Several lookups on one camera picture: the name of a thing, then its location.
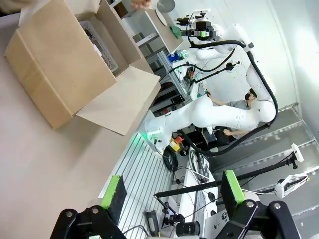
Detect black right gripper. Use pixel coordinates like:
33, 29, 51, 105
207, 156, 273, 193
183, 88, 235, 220
169, 17, 216, 41

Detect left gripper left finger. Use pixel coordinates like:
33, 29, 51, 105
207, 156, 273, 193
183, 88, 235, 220
49, 175, 128, 239

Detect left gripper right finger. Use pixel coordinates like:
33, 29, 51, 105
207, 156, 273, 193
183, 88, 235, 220
220, 170, 301, 239

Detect white plastic gift tray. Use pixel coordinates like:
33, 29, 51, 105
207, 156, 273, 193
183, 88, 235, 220
79, 20, 120, 73

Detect brown cardboard box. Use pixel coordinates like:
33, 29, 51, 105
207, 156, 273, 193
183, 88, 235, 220
3, 0, 162, 136

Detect yellow emergency stop box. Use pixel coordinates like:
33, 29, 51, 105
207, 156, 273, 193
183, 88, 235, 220
167, 138, 184, 152

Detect person's right hand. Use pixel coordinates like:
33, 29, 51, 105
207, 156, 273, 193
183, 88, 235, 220
131, 0, 153, 10

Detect long white side table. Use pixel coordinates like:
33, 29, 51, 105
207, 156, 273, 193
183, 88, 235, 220
146, 7, 185, 54

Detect white desk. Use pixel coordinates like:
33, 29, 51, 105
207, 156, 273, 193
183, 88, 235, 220
178, 146, 220, 239

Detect black oblong device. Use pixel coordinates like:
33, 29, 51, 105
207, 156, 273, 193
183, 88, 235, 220
144, 210, 159, 237

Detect white handheld device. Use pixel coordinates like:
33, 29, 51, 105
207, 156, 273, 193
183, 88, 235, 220
274, 173, 310, 200

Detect metal equipment rack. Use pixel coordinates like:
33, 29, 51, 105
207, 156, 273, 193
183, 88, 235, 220
144, 47, 192, 118

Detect seated person with black mask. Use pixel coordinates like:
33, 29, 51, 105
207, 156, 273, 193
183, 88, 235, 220
208, 88, 260, 140

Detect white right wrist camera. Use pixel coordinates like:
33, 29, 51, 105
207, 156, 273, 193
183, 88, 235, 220
193, 9, 210, 19

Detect slotted aluminium base plate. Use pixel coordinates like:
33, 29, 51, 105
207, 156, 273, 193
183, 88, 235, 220
98, 133, 175, 239

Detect long black camera arm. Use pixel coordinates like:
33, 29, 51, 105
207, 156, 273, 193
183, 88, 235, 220
153, 151, 297, 199

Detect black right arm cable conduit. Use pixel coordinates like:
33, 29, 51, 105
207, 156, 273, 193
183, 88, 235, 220
178, 39, 279, 157

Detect black camera lens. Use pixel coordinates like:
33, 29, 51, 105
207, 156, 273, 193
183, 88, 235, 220
175, 220, 201, 236

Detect coiled black cables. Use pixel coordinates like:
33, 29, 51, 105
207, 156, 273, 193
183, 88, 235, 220
163, 148, 180, 172

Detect white front camera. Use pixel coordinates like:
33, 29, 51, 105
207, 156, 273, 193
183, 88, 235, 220
291, 143, 304, 162

